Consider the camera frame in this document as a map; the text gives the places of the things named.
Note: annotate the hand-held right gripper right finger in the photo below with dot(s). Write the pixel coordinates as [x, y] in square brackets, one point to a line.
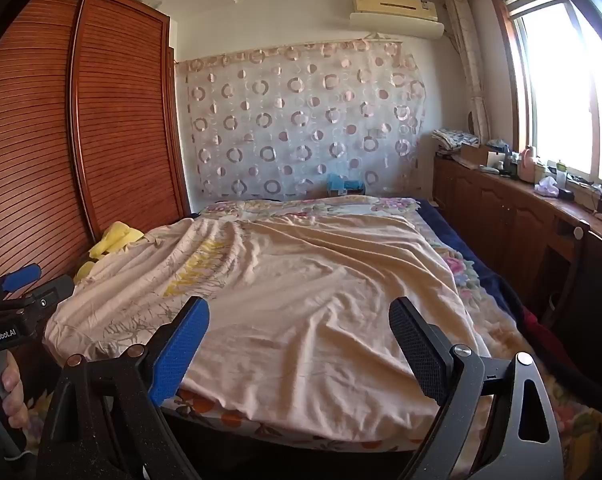
[421, 350]

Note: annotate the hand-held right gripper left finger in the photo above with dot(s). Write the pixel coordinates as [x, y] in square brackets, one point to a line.
[181, 350]

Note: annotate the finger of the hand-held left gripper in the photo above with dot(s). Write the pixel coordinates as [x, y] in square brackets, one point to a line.
[21, 277]
[56, 288]

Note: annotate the beige cloth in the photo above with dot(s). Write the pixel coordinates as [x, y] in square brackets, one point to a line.
[306, 310]

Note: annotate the person's left hand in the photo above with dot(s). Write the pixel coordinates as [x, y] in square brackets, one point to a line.
[15, 390]

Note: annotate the yellow plush toy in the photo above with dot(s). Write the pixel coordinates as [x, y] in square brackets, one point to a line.
[116, 237]

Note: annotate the navy blanket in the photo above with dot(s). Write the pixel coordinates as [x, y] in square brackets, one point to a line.
[481, 260]

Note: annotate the red cloth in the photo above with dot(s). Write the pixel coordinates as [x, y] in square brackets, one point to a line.
[536, 325]

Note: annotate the floral blanket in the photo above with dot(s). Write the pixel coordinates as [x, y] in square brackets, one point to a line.
[381, 205]

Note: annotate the low wooden cabinet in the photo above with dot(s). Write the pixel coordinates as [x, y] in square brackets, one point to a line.
[481, 205]

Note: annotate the wooden slatted wardrobe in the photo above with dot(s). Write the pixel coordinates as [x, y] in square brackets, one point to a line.
[121, 135]

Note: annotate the blue box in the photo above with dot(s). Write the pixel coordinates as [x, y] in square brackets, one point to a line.
[343, 185]

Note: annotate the dark chair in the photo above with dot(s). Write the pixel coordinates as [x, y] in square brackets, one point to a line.
[596, 285]

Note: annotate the white remote control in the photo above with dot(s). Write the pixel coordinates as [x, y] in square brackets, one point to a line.
[488, 169]

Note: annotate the cardboard box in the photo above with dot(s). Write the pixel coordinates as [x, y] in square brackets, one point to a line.
[476, 155]

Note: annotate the white crumpled tissue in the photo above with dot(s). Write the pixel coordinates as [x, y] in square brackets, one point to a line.
[547, 186]

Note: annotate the pink bottle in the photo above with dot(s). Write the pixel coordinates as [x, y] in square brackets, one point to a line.
[527, 165]

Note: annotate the stack of folded cloths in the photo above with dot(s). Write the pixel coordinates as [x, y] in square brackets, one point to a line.
[453, 139]

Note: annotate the small black box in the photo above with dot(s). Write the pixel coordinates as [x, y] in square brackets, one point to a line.
[567, 194]

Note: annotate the green-capped white bottle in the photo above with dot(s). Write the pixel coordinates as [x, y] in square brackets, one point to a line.
[562, 172]

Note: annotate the circle-patterned sheer curtain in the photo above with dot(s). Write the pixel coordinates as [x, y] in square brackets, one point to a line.
[291, 125]

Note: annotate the patterned window curtain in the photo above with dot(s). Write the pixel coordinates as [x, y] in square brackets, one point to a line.
[466, 60]

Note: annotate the wooden-framed window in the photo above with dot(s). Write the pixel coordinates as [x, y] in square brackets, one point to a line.
[556, 85]

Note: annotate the wall air conditioner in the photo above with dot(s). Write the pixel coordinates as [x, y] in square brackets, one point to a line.
[396, 10]

